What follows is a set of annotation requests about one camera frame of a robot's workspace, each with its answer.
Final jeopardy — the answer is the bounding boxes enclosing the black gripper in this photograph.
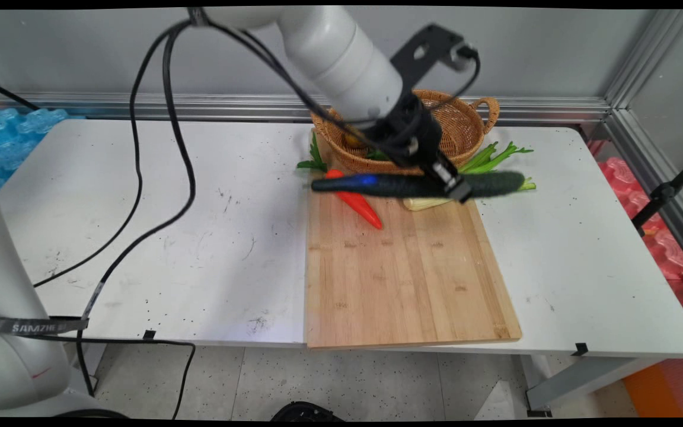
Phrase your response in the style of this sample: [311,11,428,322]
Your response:
[374,95,474,204]

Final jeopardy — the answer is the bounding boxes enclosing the dark green cucumber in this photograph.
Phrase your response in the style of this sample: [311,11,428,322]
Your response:
[311,171,526,199]

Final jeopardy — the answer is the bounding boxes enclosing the green onion with white stalk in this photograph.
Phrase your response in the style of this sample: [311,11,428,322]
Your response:
[403,141,537,212]

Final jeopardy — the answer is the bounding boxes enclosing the orange carrot with green leaves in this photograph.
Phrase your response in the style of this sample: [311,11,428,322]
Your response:
[296,132,384,230]

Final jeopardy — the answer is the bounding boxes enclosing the bamboo cutting board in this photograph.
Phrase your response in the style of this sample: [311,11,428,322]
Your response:
[304,142,523,349]

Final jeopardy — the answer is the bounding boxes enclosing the black tripod stand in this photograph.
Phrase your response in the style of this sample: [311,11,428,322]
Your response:
[632,151,683,233]

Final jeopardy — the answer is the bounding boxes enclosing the red foam mat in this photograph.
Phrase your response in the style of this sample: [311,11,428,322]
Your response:
[596,155,683,336]

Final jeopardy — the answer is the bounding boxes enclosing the grey table leg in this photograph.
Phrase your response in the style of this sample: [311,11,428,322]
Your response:
[524,355,663,411]

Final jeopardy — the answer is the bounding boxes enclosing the black round object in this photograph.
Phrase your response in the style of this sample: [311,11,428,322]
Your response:
[270,401,343,422]

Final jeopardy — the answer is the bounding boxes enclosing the orange floor mat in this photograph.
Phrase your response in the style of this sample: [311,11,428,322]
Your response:
[622,363,675,419]

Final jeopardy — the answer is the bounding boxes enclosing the blue foam mat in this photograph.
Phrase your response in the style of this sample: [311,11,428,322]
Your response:
[0,107,71,192]

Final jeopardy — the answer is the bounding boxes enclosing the woven wicker basket with handles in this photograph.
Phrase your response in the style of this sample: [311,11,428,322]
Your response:
[311,89,500,176]

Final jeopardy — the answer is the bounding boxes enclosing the black camera cable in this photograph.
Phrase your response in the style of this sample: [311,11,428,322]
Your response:
[422,50,482,116]

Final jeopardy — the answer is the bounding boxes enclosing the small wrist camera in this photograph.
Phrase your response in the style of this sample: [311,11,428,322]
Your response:
[451,43,477,71]

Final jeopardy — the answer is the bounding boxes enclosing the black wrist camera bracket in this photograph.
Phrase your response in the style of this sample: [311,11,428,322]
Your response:
[390,24,467,85]

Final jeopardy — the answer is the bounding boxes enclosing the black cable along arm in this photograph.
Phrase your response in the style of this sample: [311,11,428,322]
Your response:
[202,17,422,167]

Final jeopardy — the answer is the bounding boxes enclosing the aluminium frame post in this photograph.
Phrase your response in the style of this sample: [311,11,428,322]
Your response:
[604,9,683,275]

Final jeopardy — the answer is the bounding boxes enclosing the aluminium frame rail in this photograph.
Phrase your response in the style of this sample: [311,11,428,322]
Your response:
[0,92,610,124]

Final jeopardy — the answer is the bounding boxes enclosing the thick black cable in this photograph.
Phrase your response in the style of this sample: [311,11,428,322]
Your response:
[76,21,197,397]

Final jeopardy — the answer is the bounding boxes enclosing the thin black cable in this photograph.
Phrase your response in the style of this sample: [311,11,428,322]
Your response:
[33,24,191,288]

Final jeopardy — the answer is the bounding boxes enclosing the black floor cable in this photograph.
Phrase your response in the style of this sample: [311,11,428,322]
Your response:
[36,335,196,419]

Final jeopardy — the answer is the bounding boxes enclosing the grey strap with white lettering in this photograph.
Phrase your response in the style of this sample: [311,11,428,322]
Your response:
[0,316,90,335]

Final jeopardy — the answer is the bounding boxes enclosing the black cable by wall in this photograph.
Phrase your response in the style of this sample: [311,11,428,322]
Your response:
[0,76,41,111]

